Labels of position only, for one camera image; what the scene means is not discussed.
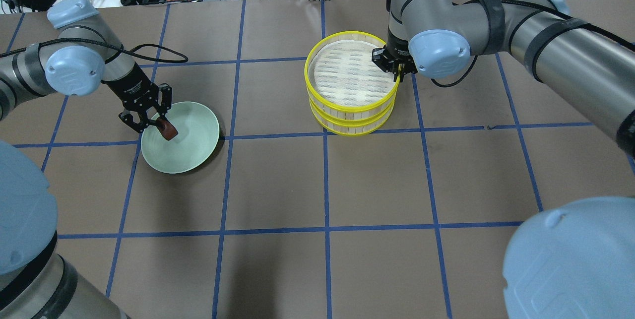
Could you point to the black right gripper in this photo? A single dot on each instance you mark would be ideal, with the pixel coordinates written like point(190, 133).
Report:
point(395, 43)

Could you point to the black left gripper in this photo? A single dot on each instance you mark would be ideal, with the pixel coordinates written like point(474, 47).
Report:
point(130, 87)

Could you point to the brown bun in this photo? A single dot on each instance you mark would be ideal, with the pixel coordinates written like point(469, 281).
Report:
point(169, 132)

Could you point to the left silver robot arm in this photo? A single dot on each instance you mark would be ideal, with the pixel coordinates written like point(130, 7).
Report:
point(36, 281)

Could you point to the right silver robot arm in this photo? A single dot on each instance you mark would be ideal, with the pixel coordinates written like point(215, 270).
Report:
point(575, 261)

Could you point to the yellow-rimmed bamboo steamer tray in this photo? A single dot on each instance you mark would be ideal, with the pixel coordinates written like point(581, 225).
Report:
point(352, 124)

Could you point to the light green bowl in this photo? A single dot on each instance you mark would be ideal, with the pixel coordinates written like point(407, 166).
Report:
point(198, 134)

